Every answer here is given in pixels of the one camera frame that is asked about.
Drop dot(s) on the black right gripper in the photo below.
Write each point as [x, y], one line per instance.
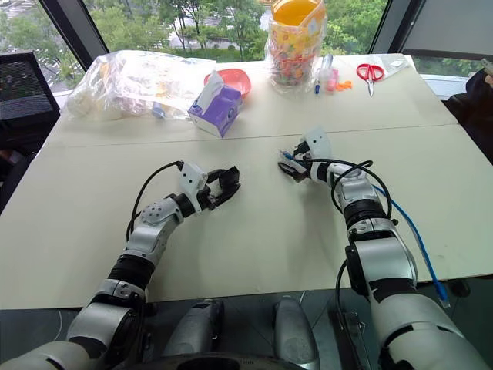
[307, 165]

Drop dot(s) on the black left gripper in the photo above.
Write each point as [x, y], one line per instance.
[210, 196]

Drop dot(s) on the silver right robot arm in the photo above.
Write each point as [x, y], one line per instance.
[385, 262]

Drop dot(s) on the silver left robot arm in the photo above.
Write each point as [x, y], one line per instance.
[148, 233]

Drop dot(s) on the purple tissue box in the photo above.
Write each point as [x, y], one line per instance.
[219, 109]

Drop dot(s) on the blue pen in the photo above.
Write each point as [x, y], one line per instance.
[317, 83]

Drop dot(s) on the small pink bottle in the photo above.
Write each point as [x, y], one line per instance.
[331, 80]

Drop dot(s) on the orange small pieces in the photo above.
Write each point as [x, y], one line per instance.
[344, 85]

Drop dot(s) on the pink plastic bowl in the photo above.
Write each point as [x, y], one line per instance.
[237, 79]

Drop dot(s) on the clear small bottle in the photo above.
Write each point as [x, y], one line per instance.
[327, 63]

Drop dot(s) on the bag of colourful items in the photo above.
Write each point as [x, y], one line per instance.
[294, 42]

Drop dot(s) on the small clear plastic sleeve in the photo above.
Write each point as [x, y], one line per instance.
[393, 63]

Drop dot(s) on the clear plastic bag with goods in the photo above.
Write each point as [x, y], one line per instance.
[131, 83]

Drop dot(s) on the dark rounded grey shape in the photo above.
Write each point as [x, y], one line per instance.
[294, 331]
[196, 327]

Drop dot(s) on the dark window pillar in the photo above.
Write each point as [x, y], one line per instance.
[73, 27]
[396, 25]

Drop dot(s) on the black bag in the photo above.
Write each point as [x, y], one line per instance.
[471, 112]

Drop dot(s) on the black chair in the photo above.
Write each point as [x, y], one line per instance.
[13, 169]

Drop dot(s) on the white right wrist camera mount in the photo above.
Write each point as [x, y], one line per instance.
[319, 140]

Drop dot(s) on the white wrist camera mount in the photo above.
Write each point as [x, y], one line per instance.
[191, 179]
[319, 140]

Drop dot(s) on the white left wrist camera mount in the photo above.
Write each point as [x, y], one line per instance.
[191, 179]

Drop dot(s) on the black metal bracket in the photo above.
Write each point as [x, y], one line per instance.
[350, 335]

